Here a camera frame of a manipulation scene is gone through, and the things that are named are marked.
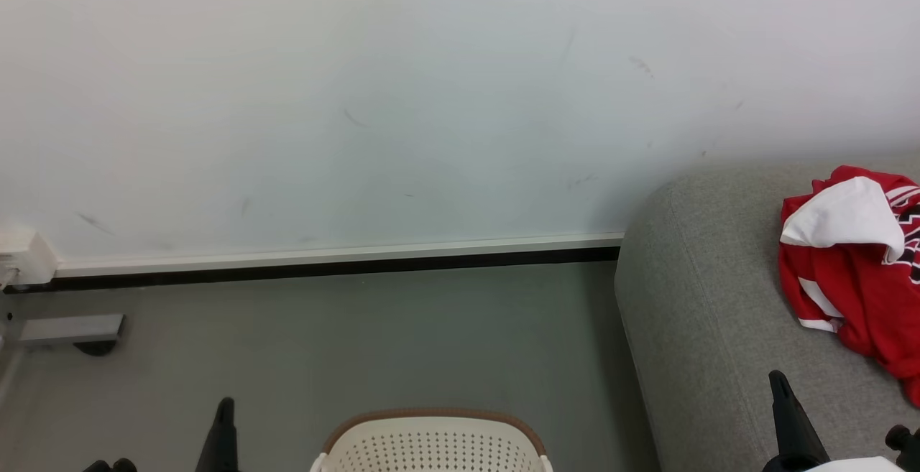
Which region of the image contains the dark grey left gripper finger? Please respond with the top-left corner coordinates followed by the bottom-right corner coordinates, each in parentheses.
top-left (195, 397), bottom-right (239, 472)

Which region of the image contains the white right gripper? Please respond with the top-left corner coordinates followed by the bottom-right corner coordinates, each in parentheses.
top-left (768, 369), bottom-right (908, 472)

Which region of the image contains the white wall cable box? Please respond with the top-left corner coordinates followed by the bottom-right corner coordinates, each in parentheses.
top-left (0, 222), bottom-right (59, 290)

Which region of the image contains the white and black baseboard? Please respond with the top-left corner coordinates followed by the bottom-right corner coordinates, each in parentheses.
top-left (4, 233), bottom-right (625, 294)

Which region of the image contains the grey fabric sofa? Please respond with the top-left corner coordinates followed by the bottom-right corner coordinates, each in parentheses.
top-left (615, 159), bottom-right (920, 472)

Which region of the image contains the white perforated laundry basket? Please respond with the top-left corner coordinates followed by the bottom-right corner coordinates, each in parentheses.
top-left (310, 407), bottom-right (554, 472)

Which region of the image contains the red basketball jersey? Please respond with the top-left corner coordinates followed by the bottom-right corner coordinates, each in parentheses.
top-left (778, 165), bottom-right (920, 408)

